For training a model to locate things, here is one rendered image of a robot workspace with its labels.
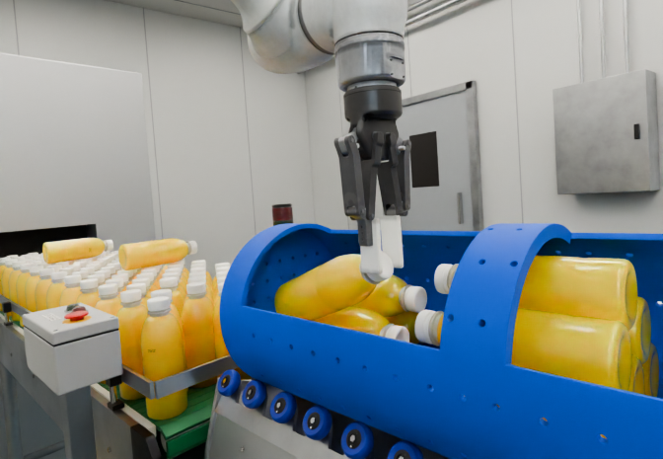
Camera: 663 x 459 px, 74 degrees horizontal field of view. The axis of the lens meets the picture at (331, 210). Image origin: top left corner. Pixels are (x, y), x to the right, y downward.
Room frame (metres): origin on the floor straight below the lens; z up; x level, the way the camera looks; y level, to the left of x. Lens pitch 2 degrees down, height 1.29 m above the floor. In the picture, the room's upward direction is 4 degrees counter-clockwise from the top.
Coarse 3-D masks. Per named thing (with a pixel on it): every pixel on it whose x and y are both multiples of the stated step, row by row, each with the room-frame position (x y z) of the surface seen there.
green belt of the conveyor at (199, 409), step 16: (128, 400) 0.87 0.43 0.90; (144, 400) 0.87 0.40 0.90; (192, 400) 0.85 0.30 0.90; (208, 400) 0.85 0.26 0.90; (144, 416) 0.80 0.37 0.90; (192, 416) 0.79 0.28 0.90; (208, 416) 0.80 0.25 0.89; (160, 432) 0.83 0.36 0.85; (176, 432) 0.75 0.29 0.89; (192, 432) 0.77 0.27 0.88; (160, 448) 0.78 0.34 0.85; (176, 448) 0.74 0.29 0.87
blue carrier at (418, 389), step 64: (256, 256) 0.70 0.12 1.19; (320, 256) 0.86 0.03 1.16; (448, 256) 0.69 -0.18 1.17; (512, 256) 0.44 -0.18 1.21; (576, 256) 0.56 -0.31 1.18; (640, 256) 0.51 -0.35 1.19; (256, 320) 0.64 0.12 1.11; (448, 320) 0.43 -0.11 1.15; (512, 320) 0.40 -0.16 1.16; (320, 384) 0.56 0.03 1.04; (384, 384) 0.48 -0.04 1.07; (448, 384) 0.42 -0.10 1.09; (512, 384) 0.38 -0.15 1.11; (576, 384) 0.34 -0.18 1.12; (448, 448) 0.45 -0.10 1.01; (512, 448) 0.39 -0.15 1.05; (576, 448) 0.34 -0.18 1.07; (640, 448) 0.31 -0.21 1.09
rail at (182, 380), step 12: (216, 360) 0.84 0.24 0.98; (228, 360) 0.86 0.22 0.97; (180, 372) 0.79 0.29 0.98; (192, 372) 0.80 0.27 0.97; (204, 372) 0.82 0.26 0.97; (216, 372) 0.84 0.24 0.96; (156, 384) 0.75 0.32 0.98; (168, 384) 0.77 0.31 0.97; (180, 384) 0.78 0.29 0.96; (192, 384) 0.80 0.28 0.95; (156, 396) 0.75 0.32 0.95
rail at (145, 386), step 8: (0, 296) 1.67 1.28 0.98; (16, 304) 1.49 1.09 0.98; (16, 312) 1.49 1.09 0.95; (24, 312) 1.40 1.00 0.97; (32, 312) 1.36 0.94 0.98; (128, 368) 0.83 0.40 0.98; (128, 376) 0.82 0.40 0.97; (136, 376) 0.79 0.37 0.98; (144, 376) 0.78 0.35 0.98; (128, 384) 0.82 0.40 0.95; (136, 384) 0.79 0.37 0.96; (144, 384) 0.77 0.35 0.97; (152, 384) 0.76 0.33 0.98; (144, 392) 0.77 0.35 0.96; (152, 392) 0.75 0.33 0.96
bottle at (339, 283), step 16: (352, 256) 0.61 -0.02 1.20; (320, 272) 0.62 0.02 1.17; (336, 272) 0.60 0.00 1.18; (352, 272) 0.59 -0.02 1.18; (288, 288) 0.68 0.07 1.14; (304, 288) 0.64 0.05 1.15; (320, 288) 0.62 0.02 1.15; (336, 288) 0.60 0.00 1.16; (352, 288) 0.59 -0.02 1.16; (368, 288) 0.59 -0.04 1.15; (288, 304) 0.67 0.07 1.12; (304, 304) 0.64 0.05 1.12; (320, 304) 0.62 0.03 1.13; (336, 304) 0.61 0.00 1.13; (352, 304) 0.61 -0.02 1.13
